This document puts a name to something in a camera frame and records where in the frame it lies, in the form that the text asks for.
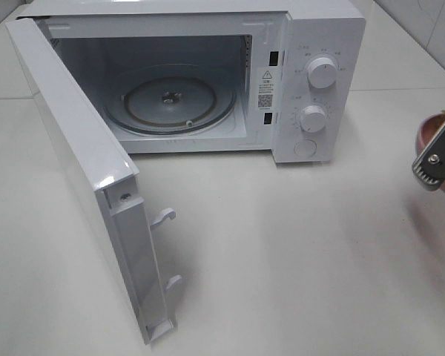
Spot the white microwave knob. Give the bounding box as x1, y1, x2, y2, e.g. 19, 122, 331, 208
306, 56, 338, 89
300, 105, 327, 133

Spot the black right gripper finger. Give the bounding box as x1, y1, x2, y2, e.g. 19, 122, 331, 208
412, 121, 445, 191

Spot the pink round plate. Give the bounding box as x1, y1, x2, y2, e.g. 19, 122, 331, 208
415, 113, 445, 193

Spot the white microwave oven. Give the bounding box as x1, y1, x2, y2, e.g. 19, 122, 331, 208
7, 1, 366, 163

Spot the glass microwave turntable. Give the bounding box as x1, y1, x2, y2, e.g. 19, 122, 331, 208
104, 64, 237, 136

